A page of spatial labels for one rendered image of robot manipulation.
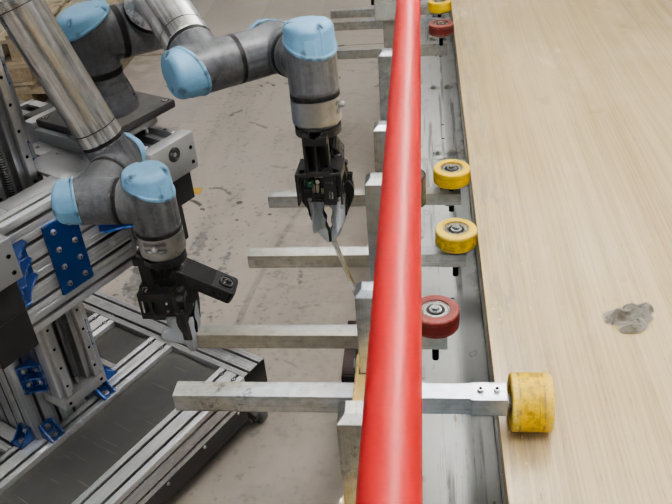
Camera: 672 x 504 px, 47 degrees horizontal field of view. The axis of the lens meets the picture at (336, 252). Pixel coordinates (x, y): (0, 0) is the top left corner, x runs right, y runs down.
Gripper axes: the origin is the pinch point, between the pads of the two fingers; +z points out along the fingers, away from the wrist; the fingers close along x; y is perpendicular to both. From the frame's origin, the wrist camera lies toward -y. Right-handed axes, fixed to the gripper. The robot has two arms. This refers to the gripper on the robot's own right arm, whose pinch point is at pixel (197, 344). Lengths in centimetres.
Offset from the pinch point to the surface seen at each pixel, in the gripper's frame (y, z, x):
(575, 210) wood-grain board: -70, -7, -32
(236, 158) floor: 52, 82, -236
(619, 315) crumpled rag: -71, -8, 3
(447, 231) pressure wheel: -45, -8, -24
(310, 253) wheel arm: -17.8, -3.0, -24.2
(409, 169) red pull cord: -40, -82, 90
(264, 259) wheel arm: -8.5, -2.2, -23.5
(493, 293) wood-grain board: -52, -7, -5
